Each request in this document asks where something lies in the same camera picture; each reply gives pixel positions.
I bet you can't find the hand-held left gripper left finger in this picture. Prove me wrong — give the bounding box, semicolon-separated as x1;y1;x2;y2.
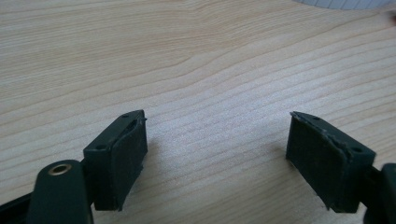
82;109;149;212

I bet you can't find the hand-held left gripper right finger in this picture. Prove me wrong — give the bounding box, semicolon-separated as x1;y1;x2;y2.
285;110;377;214

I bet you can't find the white ribbed container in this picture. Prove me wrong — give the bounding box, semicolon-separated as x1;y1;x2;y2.
292;0;394;10

